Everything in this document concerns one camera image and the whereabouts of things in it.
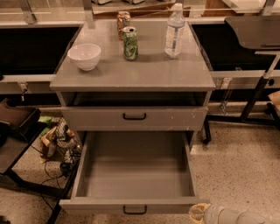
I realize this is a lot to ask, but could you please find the grey drawer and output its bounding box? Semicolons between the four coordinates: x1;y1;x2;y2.
59;131;204;215
61;107;207;131

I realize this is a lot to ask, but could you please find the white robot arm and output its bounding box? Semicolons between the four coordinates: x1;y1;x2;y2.
189;203;275;224

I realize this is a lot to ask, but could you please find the grey drawer cabinet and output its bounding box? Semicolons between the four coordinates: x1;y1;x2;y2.
51;19;215;144

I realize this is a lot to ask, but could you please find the grey top drawer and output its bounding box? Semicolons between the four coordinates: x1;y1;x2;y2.
61;107;207;131

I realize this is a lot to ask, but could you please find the black side table right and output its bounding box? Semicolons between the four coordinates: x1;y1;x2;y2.
203;16;280;144

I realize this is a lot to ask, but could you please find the black side table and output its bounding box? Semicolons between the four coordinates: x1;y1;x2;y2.
0;99;79;224
203;16;280;144

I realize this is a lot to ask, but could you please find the green soda can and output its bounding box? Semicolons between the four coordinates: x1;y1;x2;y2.
122;26;138;60

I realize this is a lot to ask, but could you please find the clear plastic water bottle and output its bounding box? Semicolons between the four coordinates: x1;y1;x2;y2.
164;3;185;59

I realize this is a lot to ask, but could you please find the white ceramic bowl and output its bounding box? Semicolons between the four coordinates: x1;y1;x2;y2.
67;44;102;71

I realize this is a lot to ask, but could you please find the black side table left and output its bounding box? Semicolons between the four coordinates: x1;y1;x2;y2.
0;99;79;224

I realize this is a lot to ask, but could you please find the orange soda can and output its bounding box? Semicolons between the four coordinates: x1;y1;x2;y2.
116;11;130;39

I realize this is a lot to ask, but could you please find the clutter pile with cables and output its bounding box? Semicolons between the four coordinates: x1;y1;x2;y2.
39;115;81;177

